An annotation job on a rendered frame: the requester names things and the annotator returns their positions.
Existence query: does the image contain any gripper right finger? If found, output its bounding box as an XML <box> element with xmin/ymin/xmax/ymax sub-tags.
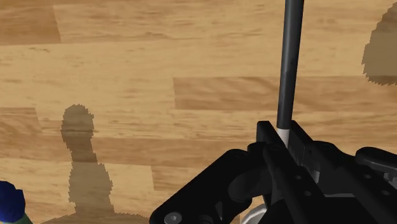
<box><xmin>289</xmin><ymin>120</ymin><xmax>397</xmax><ymax>224</ymax></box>

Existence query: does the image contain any black pen with white tip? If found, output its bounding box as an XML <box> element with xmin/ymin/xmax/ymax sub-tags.
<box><xmin>275</xmin><ymin>0</ymin><xmax>305</xmax><ymax>148</ymax></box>

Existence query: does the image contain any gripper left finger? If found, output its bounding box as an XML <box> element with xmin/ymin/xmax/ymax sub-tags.
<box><xmin>148</xmin><ymin>120</ymin><xmax>323</xmax><ymax>224</ymax></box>

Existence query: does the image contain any green bottle with blue cap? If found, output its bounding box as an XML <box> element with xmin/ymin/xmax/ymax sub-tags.
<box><xmin>0</xmin><ymin>180</ymin><xmax>34</xmax><ymax>224</ymax></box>

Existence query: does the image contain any white round dish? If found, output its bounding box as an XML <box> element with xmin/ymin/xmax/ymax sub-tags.
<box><xmin>240</xmin><ymin>203</ymin><xmax>268</xmax><ymax>224</ymax></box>

